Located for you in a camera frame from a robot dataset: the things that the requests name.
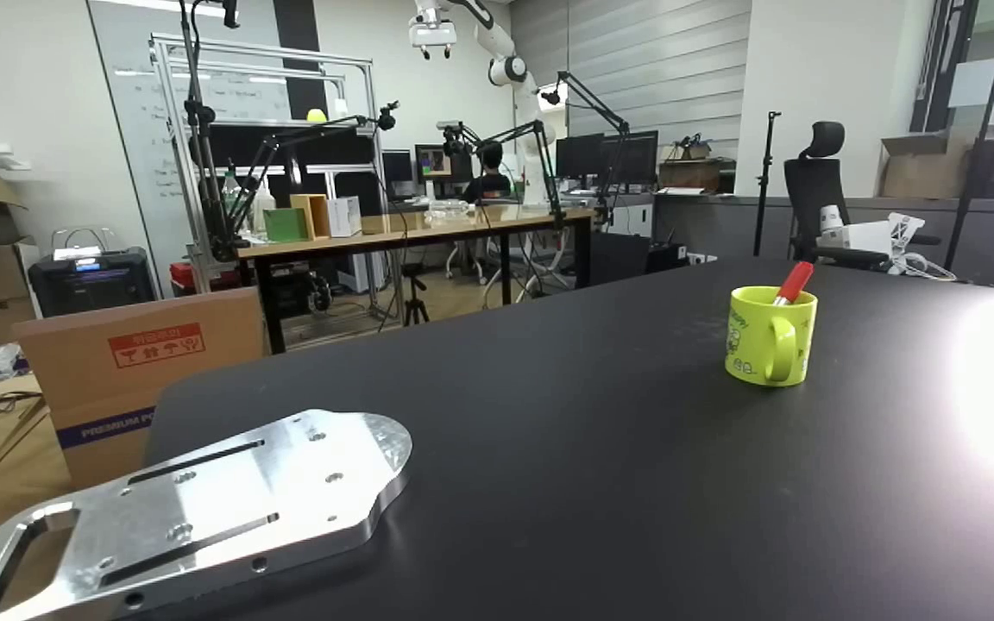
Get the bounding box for white device with cables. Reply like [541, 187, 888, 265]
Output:
[818, 205, 957, 282]

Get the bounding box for green box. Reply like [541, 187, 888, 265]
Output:
[263, 207, 313, 244]

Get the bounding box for silver aluminium plate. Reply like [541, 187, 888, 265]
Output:
[0, 409, 413, 621]

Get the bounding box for open cardboard box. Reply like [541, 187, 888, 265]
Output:
[880, 129, 978, 201]

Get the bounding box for small monitor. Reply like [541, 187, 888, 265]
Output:
[415, 144, 454, 180]

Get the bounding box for clear bottle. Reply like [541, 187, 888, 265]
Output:
[253, 179, 277, 235]

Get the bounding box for black office chair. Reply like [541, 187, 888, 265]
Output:
[783, 122, 892, 270]

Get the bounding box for aluminium frame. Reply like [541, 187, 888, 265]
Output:
[150, 33, 403, 298]

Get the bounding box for person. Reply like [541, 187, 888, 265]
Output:
[462, 142, 513, 204]

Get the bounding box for small black tripod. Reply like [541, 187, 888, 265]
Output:
[401, 267, 431, 327]

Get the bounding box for wooden table with black legs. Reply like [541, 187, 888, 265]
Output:
[236, 205, 598, 354]

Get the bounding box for white box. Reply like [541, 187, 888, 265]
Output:
[327, 197, 363, 238]

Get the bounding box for thin black stand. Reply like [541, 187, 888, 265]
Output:
[753, 110, 783, 258]

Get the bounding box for wooden box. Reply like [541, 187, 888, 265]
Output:
[290, 194, 331, 241]

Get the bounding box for yellow-green mug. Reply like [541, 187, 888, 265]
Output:
[726, 286, 819, 387]

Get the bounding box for camera on mount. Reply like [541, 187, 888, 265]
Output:
[176, 0, 244, 263]
[539, 71, 632, 227]
[440, 119, 567, 230]

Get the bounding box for black 3d printer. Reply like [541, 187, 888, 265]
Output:
[28, 229, 157, 318]

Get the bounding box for cardboard box with red label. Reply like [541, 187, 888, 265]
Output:
[12, 287, 269, 491]

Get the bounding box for red marker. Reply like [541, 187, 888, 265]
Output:
[773, 261, 815, 306]

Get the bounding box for row of monitors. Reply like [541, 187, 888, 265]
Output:
[555, 130, 660, 187]

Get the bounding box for window blinds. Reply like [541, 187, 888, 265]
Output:
[510, 0, 753, 161]

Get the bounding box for whiteboard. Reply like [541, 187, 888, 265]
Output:
[87, 0, 308, 298]

